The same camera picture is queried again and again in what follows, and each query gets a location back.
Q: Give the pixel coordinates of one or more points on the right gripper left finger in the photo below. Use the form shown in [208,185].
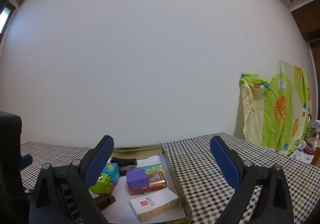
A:
[61,194]

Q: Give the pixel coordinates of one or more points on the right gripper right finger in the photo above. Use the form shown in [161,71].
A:
[274,202]

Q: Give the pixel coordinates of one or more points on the green soccer toy block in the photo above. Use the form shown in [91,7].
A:
[103,185]

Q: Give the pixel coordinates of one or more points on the red toy building block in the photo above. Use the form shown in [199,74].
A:
[113,186]

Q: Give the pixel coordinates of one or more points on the blue toy building block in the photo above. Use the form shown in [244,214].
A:
[112,171]

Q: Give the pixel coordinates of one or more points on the purple cube block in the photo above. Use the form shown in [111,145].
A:
[137,179]

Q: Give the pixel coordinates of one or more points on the white note pad block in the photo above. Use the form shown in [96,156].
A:
[154,204]

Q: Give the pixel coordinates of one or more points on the copper framed card box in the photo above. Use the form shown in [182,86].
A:
[157,182]

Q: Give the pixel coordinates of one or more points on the green floss pick box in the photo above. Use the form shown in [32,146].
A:
[152,168]

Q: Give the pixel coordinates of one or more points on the checkered tablecloth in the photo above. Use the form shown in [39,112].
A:
[201,180]

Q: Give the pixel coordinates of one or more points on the white paper tray liner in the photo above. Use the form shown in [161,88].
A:
[121,211]

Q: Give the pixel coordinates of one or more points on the green patterned hanging cloth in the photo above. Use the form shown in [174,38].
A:
[276,110]

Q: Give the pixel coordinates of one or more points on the gold metal tin tray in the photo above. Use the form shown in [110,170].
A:
[146,150]

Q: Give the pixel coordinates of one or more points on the white mug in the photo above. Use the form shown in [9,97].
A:
[317,126]

